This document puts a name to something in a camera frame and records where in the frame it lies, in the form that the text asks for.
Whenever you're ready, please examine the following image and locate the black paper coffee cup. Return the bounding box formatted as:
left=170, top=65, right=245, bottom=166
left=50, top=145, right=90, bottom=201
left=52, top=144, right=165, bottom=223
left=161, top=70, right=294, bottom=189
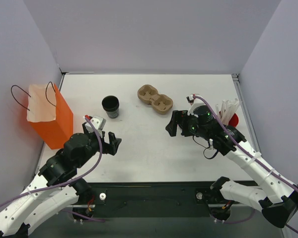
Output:
left=101, top=95, right=119, bottom=119

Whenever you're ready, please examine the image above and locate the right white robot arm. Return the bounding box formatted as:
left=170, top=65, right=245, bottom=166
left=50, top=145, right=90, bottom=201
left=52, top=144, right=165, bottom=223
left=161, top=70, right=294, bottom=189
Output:
left=165, top=105, right=298, bottom=228

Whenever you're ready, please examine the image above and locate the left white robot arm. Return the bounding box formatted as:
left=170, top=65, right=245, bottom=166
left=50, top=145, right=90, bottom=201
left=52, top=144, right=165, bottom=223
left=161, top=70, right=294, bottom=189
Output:
left=0, top=120, right=122, bottom=238

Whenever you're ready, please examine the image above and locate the brown cardboard cup carrier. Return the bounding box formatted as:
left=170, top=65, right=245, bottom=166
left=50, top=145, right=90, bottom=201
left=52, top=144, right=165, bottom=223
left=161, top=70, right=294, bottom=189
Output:
left=137, top=84, right=173, bottom=115

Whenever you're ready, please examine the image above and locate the red plastic cup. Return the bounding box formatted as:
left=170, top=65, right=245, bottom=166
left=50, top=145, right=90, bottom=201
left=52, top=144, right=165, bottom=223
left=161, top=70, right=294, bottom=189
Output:
left=219, top=111, right=239, bottom=127

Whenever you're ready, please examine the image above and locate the orange paper bag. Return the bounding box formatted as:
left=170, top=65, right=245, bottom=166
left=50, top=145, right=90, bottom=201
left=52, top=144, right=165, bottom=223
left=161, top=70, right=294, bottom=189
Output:
left=10, top=81, right=74, bottom=150

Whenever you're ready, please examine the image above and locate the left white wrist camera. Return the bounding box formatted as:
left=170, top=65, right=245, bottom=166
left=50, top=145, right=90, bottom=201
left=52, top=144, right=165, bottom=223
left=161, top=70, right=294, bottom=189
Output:
left=82, top=115, right=106, bottom=137

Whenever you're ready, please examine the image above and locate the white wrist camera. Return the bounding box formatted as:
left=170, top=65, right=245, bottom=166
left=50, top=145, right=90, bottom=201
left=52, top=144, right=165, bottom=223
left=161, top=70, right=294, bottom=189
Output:
left=82, top=115, right=106, bottom=137
left=186, top=94, right=206, bottom=117

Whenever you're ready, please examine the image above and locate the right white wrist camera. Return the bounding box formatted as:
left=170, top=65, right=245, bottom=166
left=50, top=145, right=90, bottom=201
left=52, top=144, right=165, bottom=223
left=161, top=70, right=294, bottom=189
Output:
left=186, top=94, right=206, bottom=117

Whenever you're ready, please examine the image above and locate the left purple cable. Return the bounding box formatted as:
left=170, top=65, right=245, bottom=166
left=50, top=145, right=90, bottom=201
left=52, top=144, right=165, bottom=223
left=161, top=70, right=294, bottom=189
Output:
left=0, top=116, right=105, bottom=223

